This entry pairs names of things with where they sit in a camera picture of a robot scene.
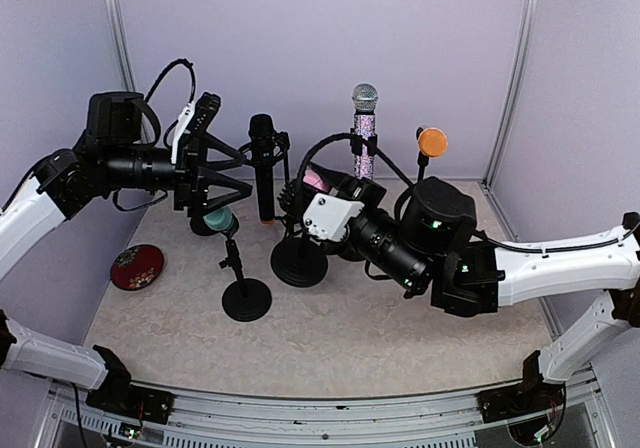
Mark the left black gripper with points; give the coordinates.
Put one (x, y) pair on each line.
(185, 186)

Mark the orange mic round stand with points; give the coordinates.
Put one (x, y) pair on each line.
(422, 162)

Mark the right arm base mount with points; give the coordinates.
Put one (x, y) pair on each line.
(512, 402)

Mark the black tripod mic stand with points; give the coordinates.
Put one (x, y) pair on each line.
(281, 154)

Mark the teal microphone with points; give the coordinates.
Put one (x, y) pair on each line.
(222, 221)

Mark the teal mic round stand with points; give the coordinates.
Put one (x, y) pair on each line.
(246, 299)

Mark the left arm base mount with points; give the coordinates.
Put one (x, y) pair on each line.
(137, 402)

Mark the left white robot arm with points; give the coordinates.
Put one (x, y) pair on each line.
(110, 156)

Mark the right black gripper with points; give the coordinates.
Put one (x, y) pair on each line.
(350, 187)

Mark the glitter mic round stand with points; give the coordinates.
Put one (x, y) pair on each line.
(360, 143)

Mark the black microphone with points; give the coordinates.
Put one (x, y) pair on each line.
(262, 146)

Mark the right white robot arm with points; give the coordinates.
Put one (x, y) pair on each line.
(431, 244)

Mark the pink mic round stand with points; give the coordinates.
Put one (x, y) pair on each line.
(297, 260)

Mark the pink microphone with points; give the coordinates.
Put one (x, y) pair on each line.
(314, 180)

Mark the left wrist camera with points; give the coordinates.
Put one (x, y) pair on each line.
(193, 121)

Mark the purple mic round stand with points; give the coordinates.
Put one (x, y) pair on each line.
(199, 227)

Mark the red embroidered round cushion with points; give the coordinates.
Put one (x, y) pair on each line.
(137, 267)

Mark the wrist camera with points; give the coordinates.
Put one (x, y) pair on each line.
(326, 218)
(193, 121)

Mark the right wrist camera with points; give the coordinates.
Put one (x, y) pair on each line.
(326, 218)

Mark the glitter silver microphone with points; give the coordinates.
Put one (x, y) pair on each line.
(364, 98)

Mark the orange microphone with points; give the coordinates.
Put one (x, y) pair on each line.
(432, 142)

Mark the aluminium front rail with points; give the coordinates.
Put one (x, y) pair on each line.
(208, 419)

